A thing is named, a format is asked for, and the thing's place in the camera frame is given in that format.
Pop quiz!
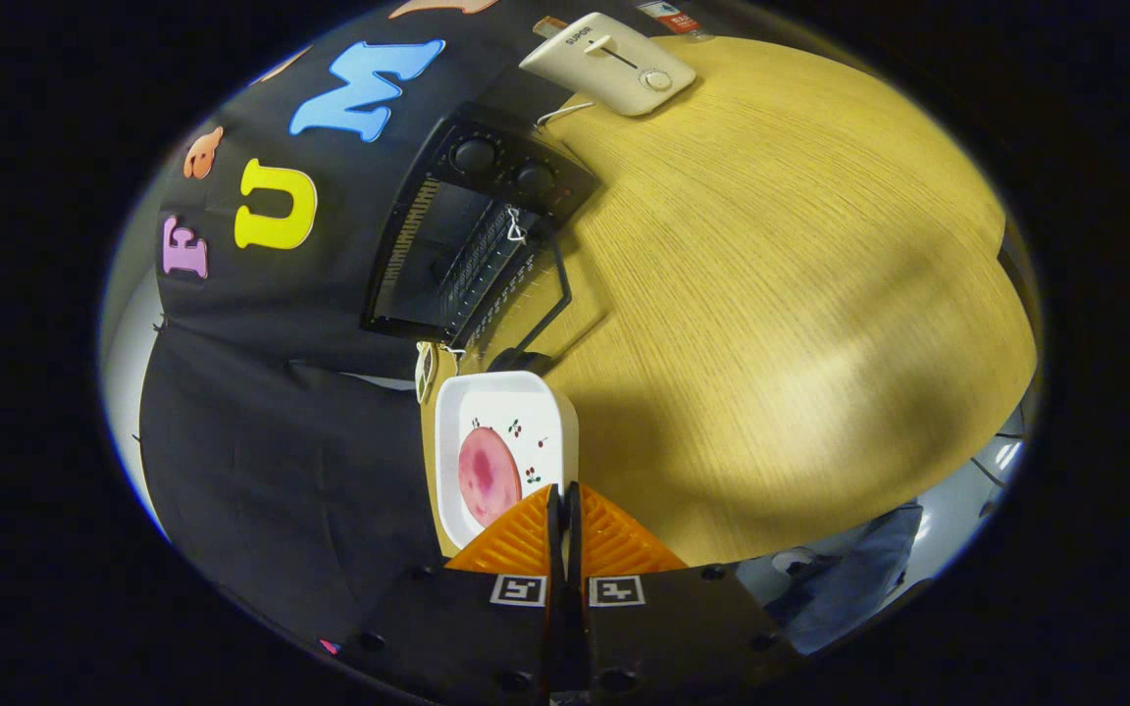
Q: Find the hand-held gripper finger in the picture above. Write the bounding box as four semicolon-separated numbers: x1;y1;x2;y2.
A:
330;482;566;702
565;480;806;702

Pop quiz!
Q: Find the pink round ham slice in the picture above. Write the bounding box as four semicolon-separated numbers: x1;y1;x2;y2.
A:
457;426;524;529

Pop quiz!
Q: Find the white square food tray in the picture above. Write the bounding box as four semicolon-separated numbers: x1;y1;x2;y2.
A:
435;371;580;550

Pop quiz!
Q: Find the black toaster oven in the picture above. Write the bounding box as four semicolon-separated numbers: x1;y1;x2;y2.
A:
361;67;600;376

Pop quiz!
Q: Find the white pop-up toaster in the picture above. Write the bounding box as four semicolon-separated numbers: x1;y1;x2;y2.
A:
519;12;698;118

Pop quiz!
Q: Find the person's blue jeans leg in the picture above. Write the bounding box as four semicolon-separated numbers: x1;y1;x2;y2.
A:
766;502;924;656

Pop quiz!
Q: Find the black backdrop cloth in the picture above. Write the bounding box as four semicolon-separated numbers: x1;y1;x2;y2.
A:
138;0;644;658

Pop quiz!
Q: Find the clear plastic bottle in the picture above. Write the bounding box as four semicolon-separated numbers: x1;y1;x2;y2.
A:
636;0;715;40

